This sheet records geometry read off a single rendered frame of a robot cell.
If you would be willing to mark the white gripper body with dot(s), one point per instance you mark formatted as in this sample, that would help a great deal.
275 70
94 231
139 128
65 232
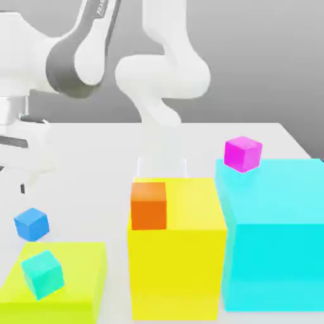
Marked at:
35 152

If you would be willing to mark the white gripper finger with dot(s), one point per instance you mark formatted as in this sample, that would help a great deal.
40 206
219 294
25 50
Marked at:
26 184

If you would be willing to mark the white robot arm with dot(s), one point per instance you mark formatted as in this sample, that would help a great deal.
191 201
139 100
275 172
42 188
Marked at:
162 76

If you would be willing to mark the small blue cube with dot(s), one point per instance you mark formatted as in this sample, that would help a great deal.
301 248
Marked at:
31 225

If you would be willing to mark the small teal cube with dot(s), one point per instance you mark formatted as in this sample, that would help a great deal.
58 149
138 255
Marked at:
43 276

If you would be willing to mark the small orange cube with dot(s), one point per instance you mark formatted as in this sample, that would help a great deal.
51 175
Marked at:
148 210

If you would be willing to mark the small magenta cube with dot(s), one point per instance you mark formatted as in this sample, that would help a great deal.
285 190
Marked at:
243 154

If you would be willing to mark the large lime box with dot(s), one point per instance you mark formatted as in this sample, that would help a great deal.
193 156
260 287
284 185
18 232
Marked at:
81 278

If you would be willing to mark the large yellow box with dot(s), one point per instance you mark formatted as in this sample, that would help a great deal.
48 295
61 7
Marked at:
177 265

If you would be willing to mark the large cyan box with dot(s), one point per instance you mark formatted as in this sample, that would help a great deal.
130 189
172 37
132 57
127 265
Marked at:
276 253

